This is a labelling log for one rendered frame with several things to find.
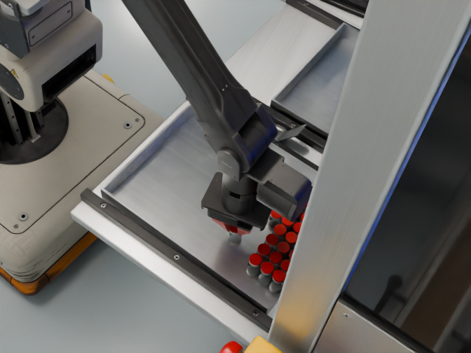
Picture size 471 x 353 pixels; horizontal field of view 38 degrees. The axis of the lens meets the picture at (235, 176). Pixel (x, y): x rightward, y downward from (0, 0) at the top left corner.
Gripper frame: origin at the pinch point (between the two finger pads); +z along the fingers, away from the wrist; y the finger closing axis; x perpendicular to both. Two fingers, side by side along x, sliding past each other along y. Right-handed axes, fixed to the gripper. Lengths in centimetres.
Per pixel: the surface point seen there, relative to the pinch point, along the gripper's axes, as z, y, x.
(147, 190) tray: 3.9, -17.2, 2.9
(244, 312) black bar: 2.4, 6.4, -11.7
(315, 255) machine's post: -34.0, 13.6, -18.3
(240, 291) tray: 1.1, 4.6, -9.3
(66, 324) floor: 92, -46, 2
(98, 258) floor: 92, -47, 24
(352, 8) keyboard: 10, 2, 69
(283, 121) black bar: 2.1, -0.5, 25.5
